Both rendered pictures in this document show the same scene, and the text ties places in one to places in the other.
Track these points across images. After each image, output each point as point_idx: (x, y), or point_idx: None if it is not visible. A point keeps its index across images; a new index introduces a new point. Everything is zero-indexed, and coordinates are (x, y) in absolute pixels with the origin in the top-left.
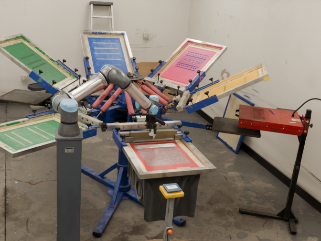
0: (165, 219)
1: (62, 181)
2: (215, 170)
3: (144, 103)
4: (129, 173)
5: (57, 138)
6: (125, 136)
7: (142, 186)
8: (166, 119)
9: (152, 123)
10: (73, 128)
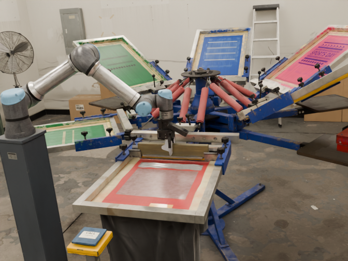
0: None
1: (15, 197)
2: (203, 220)
3: (124, 98)
4: None
5: None
6: (135, 147)
7: None
8: (245, 133)
9: (164, 131)
10: (14, 127)
